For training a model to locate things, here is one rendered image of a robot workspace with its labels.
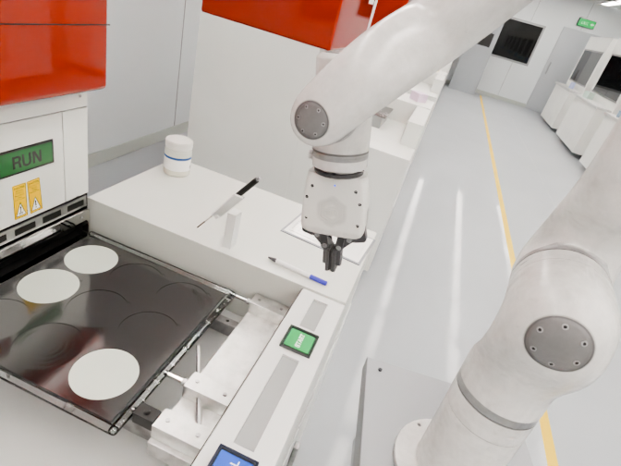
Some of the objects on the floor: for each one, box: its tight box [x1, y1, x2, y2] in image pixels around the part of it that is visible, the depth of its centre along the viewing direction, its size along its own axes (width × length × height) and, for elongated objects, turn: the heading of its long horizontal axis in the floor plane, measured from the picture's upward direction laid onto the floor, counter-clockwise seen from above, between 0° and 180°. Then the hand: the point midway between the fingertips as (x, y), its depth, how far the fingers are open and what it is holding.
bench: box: [541, 36, 618, 129], centre depth 972 cm, size 108×180×200 cm, turn 139°
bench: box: [556, 39, 621, 157], centre depth 783 cm, size 108×180×200 cm, turn 139°
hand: (332, 257), depth 72 cm, fingers closed
